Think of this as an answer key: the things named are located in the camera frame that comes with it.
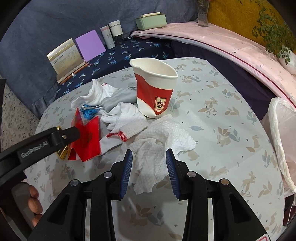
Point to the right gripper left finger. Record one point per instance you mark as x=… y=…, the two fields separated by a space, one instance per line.
x=65 y=217

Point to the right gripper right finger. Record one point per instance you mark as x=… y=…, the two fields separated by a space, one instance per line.
x=233 y=218

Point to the black gold cigarette box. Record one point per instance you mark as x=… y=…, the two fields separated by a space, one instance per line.
x=63 y=153

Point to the red paper packet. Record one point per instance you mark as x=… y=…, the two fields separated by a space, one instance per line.
x=87 y=146

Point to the white paper towel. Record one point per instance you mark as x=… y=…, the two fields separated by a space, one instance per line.
x=149 y=149

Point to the white cotton glove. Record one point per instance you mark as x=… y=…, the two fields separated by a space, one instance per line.
x=105 y=96

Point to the red paper cup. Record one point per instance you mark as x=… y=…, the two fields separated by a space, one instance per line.
x=156 y=81

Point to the white lined trash bin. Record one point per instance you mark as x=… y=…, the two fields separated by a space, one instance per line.
x=279 y=124

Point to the operator hand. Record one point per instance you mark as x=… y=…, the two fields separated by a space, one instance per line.
x=35 y=205

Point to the open beige book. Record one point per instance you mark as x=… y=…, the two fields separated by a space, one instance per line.
x=66 y=59

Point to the floral table cloth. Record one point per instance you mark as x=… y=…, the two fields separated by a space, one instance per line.
x=230 y=143

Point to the blue velvet backdrop cloth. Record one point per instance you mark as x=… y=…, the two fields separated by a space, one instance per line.
x=42 y=26

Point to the purple notebook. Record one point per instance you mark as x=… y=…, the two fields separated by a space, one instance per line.
x=90 y=45

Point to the navy floral cloth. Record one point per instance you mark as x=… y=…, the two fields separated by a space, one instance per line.
x=116 y=59

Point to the tall white bottle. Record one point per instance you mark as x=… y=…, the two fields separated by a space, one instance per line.
x=106 y=33

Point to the white lidded jar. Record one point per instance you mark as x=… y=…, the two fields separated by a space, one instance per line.
x=116 y=28

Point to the pink bed cover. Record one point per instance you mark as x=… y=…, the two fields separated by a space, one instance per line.
x=244 y=52

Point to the green plant white pot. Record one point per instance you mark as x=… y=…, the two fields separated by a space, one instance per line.
x=278 y=38

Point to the green tissue box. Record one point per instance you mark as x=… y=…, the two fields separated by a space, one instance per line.
x=150 y=21

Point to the yellow backdrop cloth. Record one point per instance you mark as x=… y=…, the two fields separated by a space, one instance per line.
x=239 y=16

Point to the glass vase pink flowers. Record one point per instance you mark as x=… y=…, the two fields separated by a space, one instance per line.
x=202 y=10

